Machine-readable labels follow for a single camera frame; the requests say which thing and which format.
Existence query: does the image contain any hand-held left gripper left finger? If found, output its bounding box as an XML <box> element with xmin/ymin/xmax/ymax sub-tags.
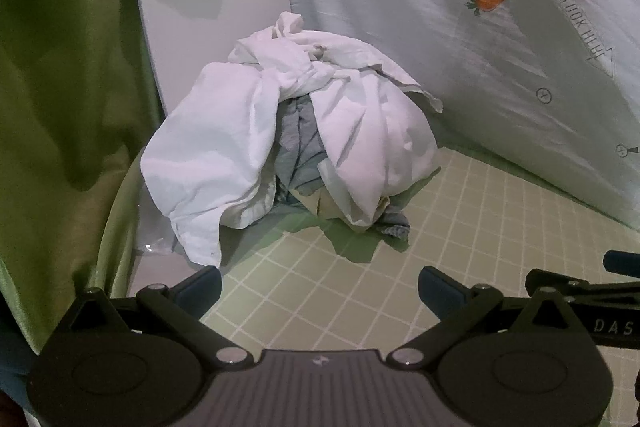
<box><xmin>65</xmin><ymin>265</ymin><xmax>253</xmax><ymax>365</ymax></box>

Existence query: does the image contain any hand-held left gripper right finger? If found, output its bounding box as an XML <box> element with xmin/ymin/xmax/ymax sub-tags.
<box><xmin>387</xmin><ymin>265</ymin><xmax>587</xmax><ymax>368</ymax></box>

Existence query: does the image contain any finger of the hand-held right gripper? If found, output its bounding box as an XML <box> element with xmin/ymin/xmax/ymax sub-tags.
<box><xmin>603</xmin><ymin>250</ymin><xmax>640</xmax><ymax>279</ymax></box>
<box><xmin>525</xmin><ymin>269</ymin><xmax>640</xmax><ymax>308</ymax></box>

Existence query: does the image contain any white shirt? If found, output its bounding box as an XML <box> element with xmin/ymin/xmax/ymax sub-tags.
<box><xmin>140</xmin><ymin>11</ymin><xmax>444</xmax><ymax>268</ymax></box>

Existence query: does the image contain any clear plastic bag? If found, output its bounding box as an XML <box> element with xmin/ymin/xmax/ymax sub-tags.
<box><xmin>131</xmin><ymin>202</ymin><xmax>193</xmax><ymax>259</ymax></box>

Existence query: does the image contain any green grid bed sheet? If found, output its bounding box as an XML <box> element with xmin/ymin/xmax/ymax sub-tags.
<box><xmin>127</xmin><ymin>146</ymin><xmax>640</xmax><ymax>353</ymax></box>

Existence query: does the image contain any pale yellow garment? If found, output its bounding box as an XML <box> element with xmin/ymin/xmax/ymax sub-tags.
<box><xmin>286</xmin><ymin>184</ymin><xmax>392</xmax><ymax>222</ymax></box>

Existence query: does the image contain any blue-grey garment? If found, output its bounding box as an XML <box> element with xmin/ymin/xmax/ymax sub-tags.
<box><xmin>272</xmin><ymin>96</ymin><xmax>412</xmax><ymax>253</ymax></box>

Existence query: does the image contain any dark teal cloth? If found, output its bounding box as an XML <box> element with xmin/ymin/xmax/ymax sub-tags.
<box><xmin>0</xmin><ymin>302</ymin><xmax>43</xmax><ymax>403</ymax></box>

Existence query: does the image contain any green satin curtain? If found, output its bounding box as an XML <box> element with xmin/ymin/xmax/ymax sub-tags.
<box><xmin>0</xmin><ymin>0</ymin><xmax>167</xmax><ymax>358</ymax></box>

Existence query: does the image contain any light blue printed quilt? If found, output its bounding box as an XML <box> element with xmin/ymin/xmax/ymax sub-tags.
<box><xmin>277</xmin><ymin>0</ymin><xmax>640</xmax><ymax>228</ymax></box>

